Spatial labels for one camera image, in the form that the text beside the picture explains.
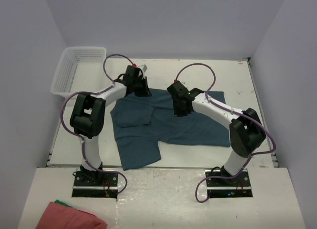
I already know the blue-grey t shirt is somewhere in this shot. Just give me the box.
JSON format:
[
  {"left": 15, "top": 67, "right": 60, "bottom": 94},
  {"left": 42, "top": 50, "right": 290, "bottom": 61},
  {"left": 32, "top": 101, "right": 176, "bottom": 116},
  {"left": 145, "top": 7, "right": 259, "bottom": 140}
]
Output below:
[{"left": 111, "top": 89, "right": 230, "bottom": 170}]

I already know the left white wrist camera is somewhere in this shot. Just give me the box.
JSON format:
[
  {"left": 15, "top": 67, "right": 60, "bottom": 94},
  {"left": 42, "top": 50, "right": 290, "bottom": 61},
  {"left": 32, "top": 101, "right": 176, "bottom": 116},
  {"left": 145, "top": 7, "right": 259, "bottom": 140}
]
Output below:
[{"left": 137, "top": 64, "right": 147, "bottom": 73}]

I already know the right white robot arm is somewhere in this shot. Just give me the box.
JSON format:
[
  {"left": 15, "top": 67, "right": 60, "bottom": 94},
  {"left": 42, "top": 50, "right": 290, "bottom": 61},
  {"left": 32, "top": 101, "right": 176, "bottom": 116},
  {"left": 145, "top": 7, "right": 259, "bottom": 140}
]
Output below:
[{"left": 167, "top": 81, "right": 266, "bottom": 179}]

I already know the white plastic basket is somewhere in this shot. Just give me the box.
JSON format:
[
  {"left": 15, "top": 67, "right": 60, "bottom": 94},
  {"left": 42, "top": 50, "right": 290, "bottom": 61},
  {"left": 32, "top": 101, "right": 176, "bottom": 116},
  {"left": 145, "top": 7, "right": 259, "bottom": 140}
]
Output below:
[{"left": 50, "top": 46, "right": 107, "bottom": 98}]

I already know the folded green t shirt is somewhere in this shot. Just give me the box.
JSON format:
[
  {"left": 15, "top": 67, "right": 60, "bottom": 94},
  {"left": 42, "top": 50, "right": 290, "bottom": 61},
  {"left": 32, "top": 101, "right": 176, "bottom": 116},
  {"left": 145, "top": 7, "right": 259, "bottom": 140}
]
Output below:
[{"left": 54, "top": 200, "right": 73, "bottom": 208}]

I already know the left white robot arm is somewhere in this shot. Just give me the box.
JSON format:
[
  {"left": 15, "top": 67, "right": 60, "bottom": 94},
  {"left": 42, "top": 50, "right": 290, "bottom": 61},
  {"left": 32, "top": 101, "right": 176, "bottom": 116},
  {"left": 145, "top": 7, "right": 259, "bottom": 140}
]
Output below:
[{"left": 70, "top": 65, "right": 151, "bottom": 176}]

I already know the folded pink t shirt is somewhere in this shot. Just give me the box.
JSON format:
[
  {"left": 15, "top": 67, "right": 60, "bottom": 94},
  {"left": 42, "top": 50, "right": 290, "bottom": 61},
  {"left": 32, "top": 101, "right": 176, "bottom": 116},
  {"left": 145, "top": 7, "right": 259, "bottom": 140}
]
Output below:
[{"left": 36, "top": 202, "right": 108, "bottom": 229}]

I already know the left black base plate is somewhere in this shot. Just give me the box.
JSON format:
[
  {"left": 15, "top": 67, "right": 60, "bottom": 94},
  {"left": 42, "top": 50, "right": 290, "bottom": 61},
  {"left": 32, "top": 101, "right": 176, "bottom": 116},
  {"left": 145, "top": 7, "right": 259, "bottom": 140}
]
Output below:
[{"left": 72, "top": 169, "right": 118, "bottom": 199}]

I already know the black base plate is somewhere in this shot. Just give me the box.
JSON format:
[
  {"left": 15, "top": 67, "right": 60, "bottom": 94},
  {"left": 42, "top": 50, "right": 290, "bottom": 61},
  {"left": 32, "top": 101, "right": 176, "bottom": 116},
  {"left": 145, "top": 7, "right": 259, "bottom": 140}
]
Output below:
[
  {"left": 72, "top": 169, "right": 118, "bottom": 199},
  {"left": 206, "top": 171, "right": 253, "bottom": 199}
]

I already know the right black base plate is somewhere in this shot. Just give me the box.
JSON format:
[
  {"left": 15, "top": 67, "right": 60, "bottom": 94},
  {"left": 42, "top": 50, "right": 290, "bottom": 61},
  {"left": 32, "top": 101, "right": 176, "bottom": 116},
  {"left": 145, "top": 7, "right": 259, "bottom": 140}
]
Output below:
[{"left": 206, "top": 171, "right": 253, "bottom": 199}]

